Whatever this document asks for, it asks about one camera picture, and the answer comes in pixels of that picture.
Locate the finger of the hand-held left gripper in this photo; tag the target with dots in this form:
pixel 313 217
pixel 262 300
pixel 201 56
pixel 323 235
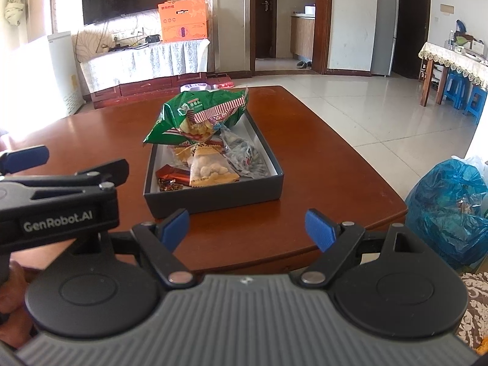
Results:
pixel 106 171
pixel 26 158

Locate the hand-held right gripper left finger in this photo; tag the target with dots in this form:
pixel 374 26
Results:
pixel 175 228

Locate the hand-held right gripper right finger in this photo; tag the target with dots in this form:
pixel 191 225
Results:
pixel 320 230

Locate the orange foil snack packet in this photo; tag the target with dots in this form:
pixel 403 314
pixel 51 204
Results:
pixel 170 186

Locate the grey cardboard box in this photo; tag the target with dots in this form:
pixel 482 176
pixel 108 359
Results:
pixel 213 200

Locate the red brown snack bar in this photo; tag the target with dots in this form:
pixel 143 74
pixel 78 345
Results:
pixel 173 174

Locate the orange clear peanut packet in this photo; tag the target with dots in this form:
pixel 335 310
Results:
pixel 207 169

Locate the clear sunflower seed packet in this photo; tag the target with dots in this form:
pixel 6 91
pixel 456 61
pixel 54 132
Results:
pixel 246 156

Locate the person's left hand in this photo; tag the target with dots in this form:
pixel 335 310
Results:
pixel 15 293

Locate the white chest freezer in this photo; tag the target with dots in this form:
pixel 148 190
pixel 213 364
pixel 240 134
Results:
pixel 57 76

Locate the tv stand with white cloth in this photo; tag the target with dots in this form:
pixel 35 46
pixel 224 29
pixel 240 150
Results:
pixel 145 61

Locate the purple white floor scale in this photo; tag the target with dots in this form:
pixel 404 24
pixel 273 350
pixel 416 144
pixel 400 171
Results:
pixel 194 87

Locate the black set-top box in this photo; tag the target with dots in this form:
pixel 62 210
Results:
pixel 118 48

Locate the blue plastic bag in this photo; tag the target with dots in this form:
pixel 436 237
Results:
pixel 442 206

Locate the small black router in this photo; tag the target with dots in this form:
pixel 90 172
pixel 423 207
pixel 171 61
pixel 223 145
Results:
pixel 152 39

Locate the red flat floor item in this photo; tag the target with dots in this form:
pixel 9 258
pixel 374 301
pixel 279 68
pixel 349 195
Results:
pixel 224 83

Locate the orange carton box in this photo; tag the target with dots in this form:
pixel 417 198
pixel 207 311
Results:
pixel 183 21

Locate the brown patterned fabric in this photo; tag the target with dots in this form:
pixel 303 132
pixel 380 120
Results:
pixel 474 305

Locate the beige kitchen cabinet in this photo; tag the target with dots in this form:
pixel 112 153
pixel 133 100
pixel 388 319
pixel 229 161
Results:
pixel 303 38

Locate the silver refrigerator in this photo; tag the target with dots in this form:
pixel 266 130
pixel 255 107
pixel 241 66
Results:
pixel 385 30

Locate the dining table with lace cloth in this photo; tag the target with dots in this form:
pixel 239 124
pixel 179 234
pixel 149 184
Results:
pixel 450 61

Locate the white countertop container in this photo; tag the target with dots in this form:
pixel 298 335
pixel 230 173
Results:
pixel 309 10

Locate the dark wooden door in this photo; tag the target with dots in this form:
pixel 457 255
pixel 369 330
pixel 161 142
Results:
pixel 413 30
pixel 266 15

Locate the clear water bottle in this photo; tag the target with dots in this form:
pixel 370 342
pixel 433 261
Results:
pixel 451 40

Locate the white tabletop box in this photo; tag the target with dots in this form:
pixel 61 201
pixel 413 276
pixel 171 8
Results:
pixel 479 47

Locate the long white wall socket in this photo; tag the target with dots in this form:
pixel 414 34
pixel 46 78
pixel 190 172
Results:
pixel 118 36

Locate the small white wall socket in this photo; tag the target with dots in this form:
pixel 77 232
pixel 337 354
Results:
pixel 134 32

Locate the beige wall plate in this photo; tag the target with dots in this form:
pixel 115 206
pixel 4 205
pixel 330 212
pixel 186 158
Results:
pixel 448 9

